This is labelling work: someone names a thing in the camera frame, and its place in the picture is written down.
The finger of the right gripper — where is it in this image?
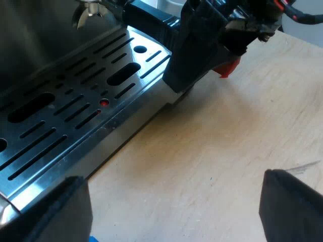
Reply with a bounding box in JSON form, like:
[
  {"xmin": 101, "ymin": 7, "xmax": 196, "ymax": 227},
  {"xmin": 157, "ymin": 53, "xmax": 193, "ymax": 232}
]
[{"xmin": 162, "ymin": 0, "xmax": 239, "ymax": 94}]

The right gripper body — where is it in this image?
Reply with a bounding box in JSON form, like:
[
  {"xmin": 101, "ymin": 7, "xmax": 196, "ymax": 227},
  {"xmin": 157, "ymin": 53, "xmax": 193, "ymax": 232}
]
[{"xmin": 201, "ymin": 0, "xmax": 283, "ymax": 56}]

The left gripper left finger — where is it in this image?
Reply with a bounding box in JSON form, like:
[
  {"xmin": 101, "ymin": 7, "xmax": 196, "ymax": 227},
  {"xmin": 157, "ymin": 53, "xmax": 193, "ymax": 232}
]
[{"xmin": 0, "ymin": 175, "xmax": 93, "ymax": 242}]

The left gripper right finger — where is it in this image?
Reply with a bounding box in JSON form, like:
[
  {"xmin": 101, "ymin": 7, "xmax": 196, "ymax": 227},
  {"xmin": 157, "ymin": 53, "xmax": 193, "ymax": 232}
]
[{"xmin": 258, "ymin": 168, "xmax": 323, "ymax": 242}]

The steel espresso machine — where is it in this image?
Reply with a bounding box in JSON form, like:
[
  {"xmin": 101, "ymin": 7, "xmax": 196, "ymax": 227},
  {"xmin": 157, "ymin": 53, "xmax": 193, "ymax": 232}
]
[{"xmin": 0, "ymin": 0, "xmax": 183, "ymax": 226}]

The black cable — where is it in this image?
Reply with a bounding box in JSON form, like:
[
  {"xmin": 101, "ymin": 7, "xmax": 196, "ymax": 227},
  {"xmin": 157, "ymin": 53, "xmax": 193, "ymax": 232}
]
[{"xmin": 274, "ymin": 0, "xmax": 323, "ymax": 26}]

